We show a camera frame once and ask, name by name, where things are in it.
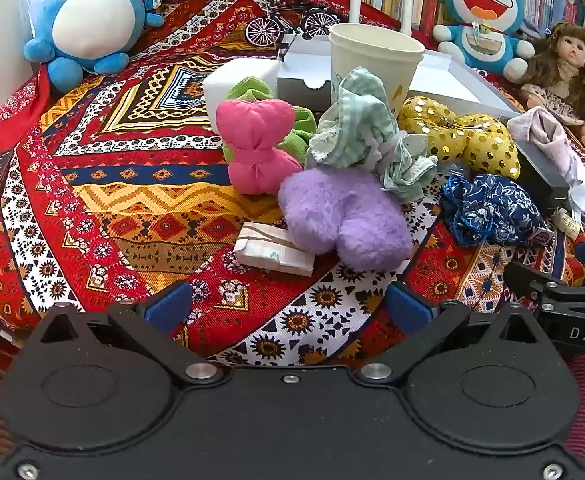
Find white paper cup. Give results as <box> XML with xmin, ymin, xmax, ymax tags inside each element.
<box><xmin>328</xmin><ymin>22</ymin><xmax>426</xmax><ymax>111</ymax></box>

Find gold sequin bow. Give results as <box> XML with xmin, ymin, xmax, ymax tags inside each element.
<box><xmin>397</xmin><ymin>96</ymin><xmax>521</xmax><ymax>180</ymax></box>

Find miniature bicycle model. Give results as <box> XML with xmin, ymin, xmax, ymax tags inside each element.
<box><xmin>245</xmin><ymin>6</ymin><xmax>341</xmax><ymax>47</ymax></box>

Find white shallow box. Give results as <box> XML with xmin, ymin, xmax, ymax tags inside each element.
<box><xmin>275</xmin><ymin>35</ymin><xmax>523</xmax><ymax>121</ymax></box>

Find white foam block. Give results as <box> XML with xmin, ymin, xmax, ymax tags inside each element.
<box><xmin>202</xmin><ymin>57</ymin><xmax>279</xmax><ymax>111</ymax></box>

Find blue floral pouch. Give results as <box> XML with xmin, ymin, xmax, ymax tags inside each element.
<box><xmin>441</xmin><ymin>174</ymin><xmax>548</xmax><ymax>247</ymax></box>

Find black box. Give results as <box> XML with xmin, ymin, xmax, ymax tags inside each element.
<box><xmin>515</xmin><ymin>137</ymin><xmax>573</xmax><ymax>216</ymax></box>

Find blue cat plush toy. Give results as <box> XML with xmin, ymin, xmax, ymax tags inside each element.
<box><xmin>432</xmin><ymin>0</ymin><xmax>535</xmax><ymax>81</ymax></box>

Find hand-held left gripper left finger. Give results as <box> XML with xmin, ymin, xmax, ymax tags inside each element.
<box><xmin>32</xmin><ymin>281</ymin><xmax>223</xmax><ymax>386</ymax></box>

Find round blue plush toy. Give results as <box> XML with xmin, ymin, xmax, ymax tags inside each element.
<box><xmin>22</xmin><ymin>0</ymin><xmax>166</xmax><ymax>93</ymax></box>

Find small beige tag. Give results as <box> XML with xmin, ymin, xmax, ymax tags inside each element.
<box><xmin>552</xmin><ymin>207</ymin><xmax>583</xmax><ymax>241</ymax></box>

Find pink fabric bow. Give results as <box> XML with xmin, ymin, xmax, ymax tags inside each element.
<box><xmin>216</xmin><ymin>99</ymin><xmax>304</xmax><ymax>196</ymax></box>

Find purple fluffy heart plush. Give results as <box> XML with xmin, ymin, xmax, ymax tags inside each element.
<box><xmin>278</xmin><ymin>167</ymin><xmax>414</xmax><ymax>272</ymax></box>

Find red patterned blanket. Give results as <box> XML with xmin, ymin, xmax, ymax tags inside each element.
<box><xmin>0</xmin><ymin>0</ymin><xmax>585</xmax><ymax>366</ymax></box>

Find paper packet with rubber band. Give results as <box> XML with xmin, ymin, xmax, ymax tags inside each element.
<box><xmin>234</xmin><ymin>221</ymin><xmax>315</xmax><ymax>277</ymax></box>

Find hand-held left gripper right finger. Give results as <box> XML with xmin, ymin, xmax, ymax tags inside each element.
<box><xmin>355</xmin><ymin>281</ymin><xmax>555</xmax><ymax>386</ymax></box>

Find green cloth scrunchie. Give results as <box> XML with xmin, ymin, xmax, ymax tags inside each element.
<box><xmin>222</xmin><ymin>76</ymin><xmax>318</xmax><ymax>166</ymax></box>

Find brown-haired doll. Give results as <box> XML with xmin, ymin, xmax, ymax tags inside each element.
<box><xmin>519</xmin><ymin>22</ymin><xmax>585</xmax><ymax>151</ymax></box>

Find pale green floral scrunchie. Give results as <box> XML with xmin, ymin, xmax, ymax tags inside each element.
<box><xmin>379</xmin><ymin>132</ymin><xmax>439</xmax><ymax>203</ymax></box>

